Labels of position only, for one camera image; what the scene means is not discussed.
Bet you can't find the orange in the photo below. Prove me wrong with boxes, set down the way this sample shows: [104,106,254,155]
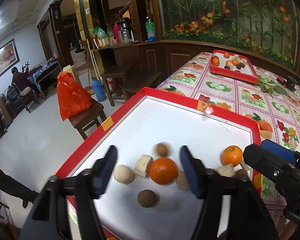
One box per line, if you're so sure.
[211,56,220,66]
[221,145,243,167]
[149,157,178,185]

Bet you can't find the round brown cake piece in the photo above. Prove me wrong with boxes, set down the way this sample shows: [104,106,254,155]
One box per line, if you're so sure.
[114,165,135,185]

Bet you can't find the beige chunk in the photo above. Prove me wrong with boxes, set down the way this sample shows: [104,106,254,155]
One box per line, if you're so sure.
[175,171,190,191]
[134,154,153,178]
[215,163,235,177]

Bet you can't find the brown kiwi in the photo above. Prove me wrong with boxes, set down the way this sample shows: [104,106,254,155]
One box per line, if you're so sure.
[137,190,157,208]

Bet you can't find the floral fruit tablecloth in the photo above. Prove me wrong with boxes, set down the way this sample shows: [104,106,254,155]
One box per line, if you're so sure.
[158,52,300,152]

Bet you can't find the black box on table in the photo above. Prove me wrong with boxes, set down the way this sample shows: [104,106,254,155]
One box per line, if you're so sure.
[285,76,297,92]

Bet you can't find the green leafy vegetables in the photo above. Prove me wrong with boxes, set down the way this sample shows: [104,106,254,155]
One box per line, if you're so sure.
[257,75,288,97]

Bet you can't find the red black device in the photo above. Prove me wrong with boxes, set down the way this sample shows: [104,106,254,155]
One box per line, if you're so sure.
[276,76,286,86]

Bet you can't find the near red tray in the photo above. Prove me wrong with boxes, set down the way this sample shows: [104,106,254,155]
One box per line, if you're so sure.
[57,88,261,239]

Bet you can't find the red tray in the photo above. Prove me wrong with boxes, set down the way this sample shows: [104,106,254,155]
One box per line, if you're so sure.
[57,88,261,239]
[209,50,258,85]

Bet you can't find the wooden stool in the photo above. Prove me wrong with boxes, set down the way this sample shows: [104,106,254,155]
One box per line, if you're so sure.
[69,98,107,140]

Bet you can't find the far red tray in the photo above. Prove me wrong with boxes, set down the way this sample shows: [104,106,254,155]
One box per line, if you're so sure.
[209,50,258,85]

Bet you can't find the orange plastic bag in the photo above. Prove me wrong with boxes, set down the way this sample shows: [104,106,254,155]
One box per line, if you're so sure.
[57,72,93,121]

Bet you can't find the blue water bottle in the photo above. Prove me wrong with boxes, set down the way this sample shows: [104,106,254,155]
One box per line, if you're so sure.
[92,78,107,102]

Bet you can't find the person in red coat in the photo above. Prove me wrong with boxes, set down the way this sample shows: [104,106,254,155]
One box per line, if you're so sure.
[12,67,41,98]

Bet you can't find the green plastic bottle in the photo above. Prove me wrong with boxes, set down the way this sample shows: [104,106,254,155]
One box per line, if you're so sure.
[145,16,156,42]

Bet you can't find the black thermos jug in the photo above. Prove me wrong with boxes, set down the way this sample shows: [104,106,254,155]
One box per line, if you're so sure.
[119,17,134,43]

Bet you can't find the framed wall painting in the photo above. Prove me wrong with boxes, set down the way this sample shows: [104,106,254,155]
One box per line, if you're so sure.
[0,39,20,77]

